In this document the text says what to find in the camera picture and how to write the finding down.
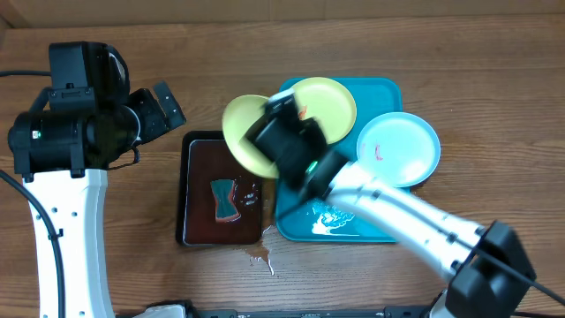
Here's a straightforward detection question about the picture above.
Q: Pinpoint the black rectangular wash tray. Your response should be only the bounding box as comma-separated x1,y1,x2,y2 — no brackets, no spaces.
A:
176,131,263,246

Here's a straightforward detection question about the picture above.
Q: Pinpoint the teal plastic serving tray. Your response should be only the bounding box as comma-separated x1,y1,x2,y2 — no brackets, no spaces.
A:
275,78,403,244

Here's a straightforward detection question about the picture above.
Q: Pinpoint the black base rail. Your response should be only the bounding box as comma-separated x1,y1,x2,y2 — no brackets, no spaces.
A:
162,300,433,318

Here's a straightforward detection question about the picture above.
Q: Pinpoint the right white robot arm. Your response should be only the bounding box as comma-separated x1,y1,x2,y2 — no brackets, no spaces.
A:
245,115,536,318

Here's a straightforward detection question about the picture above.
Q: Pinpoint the yellow-green plate with sauce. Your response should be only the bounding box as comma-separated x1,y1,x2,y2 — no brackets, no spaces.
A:
291,77,357,144

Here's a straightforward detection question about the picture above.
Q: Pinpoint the green and orange sponge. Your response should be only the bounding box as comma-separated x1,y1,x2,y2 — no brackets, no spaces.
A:
210,179,240,223

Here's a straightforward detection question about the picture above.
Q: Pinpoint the light blue plate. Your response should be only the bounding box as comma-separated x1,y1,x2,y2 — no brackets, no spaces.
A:
357,112,441,188

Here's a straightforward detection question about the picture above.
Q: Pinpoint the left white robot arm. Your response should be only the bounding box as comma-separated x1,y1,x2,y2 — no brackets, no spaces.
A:
8,42,185,317

